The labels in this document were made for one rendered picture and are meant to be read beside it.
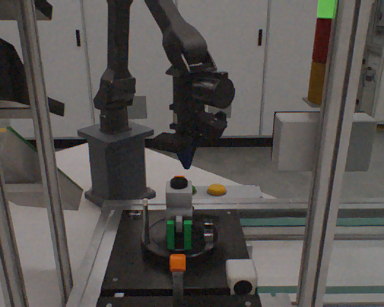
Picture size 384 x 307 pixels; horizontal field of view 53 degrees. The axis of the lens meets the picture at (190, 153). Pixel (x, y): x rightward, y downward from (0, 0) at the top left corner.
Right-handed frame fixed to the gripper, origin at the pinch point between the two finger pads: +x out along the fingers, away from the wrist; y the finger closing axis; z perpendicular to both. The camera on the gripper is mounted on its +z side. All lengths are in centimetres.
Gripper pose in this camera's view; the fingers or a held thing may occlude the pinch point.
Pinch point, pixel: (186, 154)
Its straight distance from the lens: 83.7
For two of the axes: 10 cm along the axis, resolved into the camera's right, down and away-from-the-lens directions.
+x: 0.0, 9.3, 3.8
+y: 4.5, -3.4, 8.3
